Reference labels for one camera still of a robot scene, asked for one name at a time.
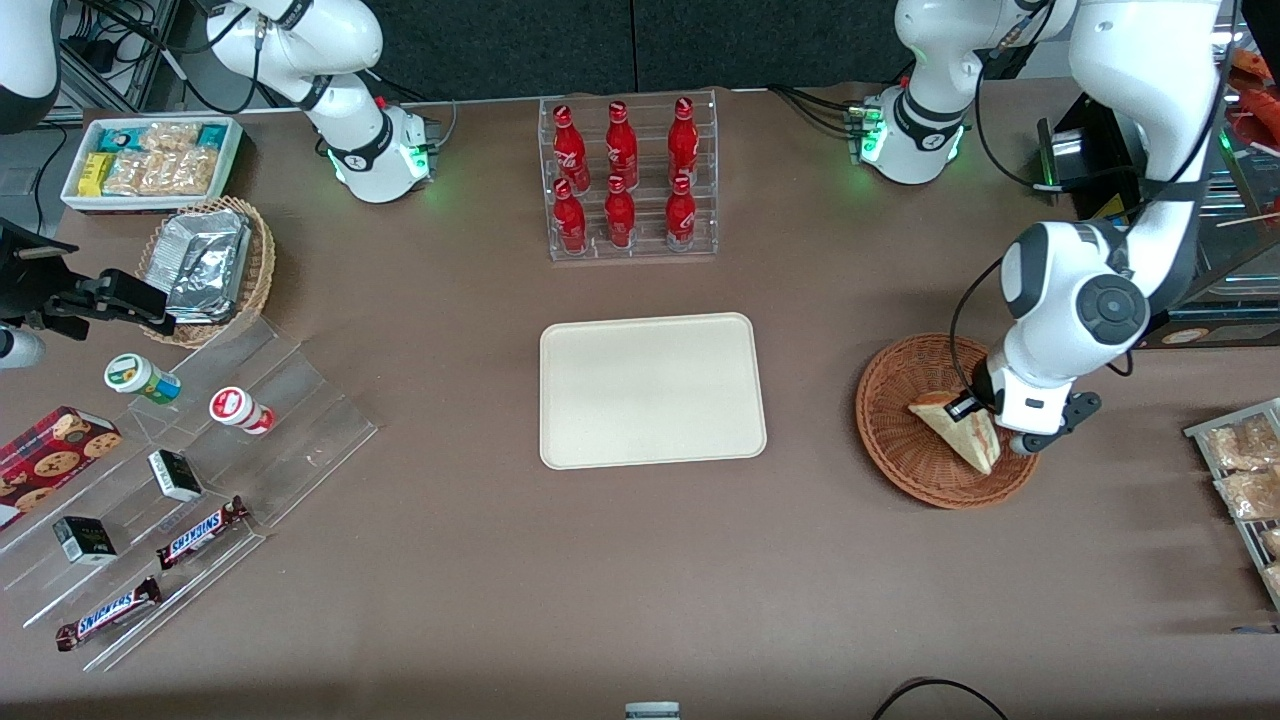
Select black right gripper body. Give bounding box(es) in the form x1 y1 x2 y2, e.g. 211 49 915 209
0 218 97 333

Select triangular sandwich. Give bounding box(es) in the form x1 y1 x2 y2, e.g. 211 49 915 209
908 390 1001 477

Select brown round wicker basket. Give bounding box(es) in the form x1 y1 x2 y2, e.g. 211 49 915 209
855 333 1044 511

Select light tan wicker basket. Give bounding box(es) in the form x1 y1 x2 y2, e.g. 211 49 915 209
136 196 277 349

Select cream rectangular tray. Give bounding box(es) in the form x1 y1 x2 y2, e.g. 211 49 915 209
540 312 768 471

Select silver foil packet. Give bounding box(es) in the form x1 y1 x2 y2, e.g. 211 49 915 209
165 262 243 324
155 210 252 286

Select green lidded yogurt cup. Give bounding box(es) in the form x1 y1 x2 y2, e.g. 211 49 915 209
104 353 183 405

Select clear biscuit bag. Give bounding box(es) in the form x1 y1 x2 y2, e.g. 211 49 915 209
150 150 218 197
103 152 153 197
140 122 201 157

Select red plaid cookie box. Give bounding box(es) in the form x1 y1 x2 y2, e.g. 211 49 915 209
0 405 124 531

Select red lidded yogurt cup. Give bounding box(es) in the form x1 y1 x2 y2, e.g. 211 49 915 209
209 386 276 436

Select white rectangular snack bin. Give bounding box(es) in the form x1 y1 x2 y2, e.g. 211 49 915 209
60 117 244 214

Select small black carton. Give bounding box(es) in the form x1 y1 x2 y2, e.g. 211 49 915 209
52 516 119 566
148 449 204 503

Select clear acrylic stepped display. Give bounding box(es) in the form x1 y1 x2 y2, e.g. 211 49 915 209
0 315 379 673

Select metal equipment rack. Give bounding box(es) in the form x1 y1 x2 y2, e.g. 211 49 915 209
55 0 201 113

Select Snickers chocolate bar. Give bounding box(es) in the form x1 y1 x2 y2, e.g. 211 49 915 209
156 496 251 571
55 577 163 652

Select black food warmer appliance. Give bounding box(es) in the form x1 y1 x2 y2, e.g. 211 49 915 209
1037 88 1280 351

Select glass appliance cover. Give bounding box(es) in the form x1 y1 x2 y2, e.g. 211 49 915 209
1212 40 1280 301

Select red cola bottle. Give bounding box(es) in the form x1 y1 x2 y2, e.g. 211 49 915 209
553 104 591 193
667 96 700 187
553 178 589 254
604 175 637 249
665 173 698 251
605 100 639 191

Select clear acrylic bottle rack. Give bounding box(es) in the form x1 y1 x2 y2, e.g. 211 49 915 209
538 88 719 263

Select red packaged food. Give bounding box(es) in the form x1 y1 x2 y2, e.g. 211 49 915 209
1232 48 1280 116

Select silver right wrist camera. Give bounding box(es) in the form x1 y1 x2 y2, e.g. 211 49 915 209
0 328 47 369

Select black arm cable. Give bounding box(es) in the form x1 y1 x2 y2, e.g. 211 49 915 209
947 25 1067 401

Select grey wire rack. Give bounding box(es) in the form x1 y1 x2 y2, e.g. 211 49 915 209
1184 398 1280 611

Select black hanging cables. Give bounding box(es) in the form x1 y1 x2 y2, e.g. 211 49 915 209
78 0 263 113

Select black looped cable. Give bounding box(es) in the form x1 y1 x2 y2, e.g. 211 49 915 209
870 678 1011 720

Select black cable bundle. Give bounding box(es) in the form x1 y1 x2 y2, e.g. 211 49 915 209
768 84 871 137
372 68 459 153

